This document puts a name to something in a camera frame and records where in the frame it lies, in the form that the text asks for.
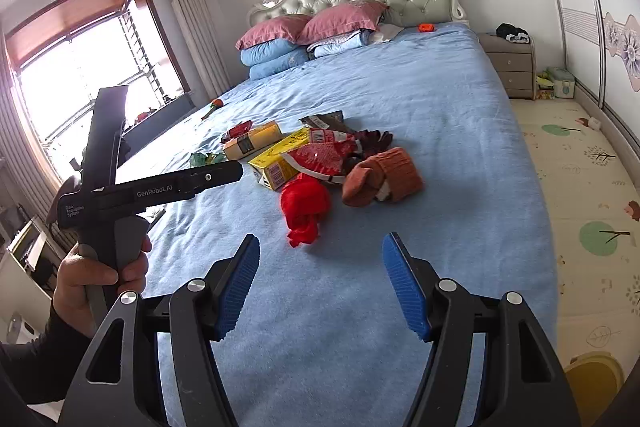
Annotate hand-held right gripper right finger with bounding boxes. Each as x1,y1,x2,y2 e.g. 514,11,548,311
381,232,583,427

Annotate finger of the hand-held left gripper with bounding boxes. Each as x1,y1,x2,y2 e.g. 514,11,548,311
182,159,245,198

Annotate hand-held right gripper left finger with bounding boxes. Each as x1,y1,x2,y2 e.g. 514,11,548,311
59,234,262,427

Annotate red snack packet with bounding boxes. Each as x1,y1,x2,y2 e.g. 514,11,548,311
280,128,359,184

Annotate yellow round bin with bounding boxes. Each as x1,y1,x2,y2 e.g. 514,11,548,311
564,351,626,427

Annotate person's left forearm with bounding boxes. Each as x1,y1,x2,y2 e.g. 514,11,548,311
0,302,97,407

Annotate person's left hand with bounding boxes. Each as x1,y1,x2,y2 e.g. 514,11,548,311
52,234,153,339

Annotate green wrapper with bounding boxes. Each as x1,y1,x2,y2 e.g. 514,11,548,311
189,150,226,166

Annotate small red packet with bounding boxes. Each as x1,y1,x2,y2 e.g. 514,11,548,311
221,121,253,144

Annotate yellow box with dark label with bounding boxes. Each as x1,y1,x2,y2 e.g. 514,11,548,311
223,121,282,161

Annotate bright yellow box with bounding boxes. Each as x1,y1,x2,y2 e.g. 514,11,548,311
248,127,313,192

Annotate cluttered desk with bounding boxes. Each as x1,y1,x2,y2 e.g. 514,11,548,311
0,202,66,308

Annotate red sock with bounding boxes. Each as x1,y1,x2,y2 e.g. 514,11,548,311
280,173,332,249

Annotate grey striped curtain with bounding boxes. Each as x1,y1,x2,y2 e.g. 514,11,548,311
0,72,76,248

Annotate brown knit sock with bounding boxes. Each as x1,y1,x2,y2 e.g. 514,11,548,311
341,147,425,208

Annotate dark brown packet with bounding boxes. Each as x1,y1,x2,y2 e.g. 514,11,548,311
299,110,351,134

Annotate blue pillows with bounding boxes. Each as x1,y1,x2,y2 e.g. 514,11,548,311
240,39,311,82

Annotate beige curtain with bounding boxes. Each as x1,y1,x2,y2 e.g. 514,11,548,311
159,0,231,95

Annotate folded light blue quilt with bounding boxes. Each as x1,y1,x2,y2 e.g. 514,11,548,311
307,29,373,58

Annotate tree print play mat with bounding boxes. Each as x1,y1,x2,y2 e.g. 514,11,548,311
507,97,640,370

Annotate large pink pillow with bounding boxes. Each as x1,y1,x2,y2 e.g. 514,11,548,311
296,0,390,46

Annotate white cloth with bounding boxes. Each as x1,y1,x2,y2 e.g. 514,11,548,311
370,25,403,45

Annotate grey nightstand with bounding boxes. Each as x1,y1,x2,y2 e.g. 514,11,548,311
477,32,537,100

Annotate green and white box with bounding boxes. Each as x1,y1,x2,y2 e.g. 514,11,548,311
546,67,576,100

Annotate black cloth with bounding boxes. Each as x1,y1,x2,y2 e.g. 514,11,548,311
496,23,530,44

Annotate floral sliding door wardrobe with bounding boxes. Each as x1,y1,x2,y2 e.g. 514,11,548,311
522,0,640,128

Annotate window with brown frame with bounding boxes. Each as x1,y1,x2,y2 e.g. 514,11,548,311
0,0,195,148

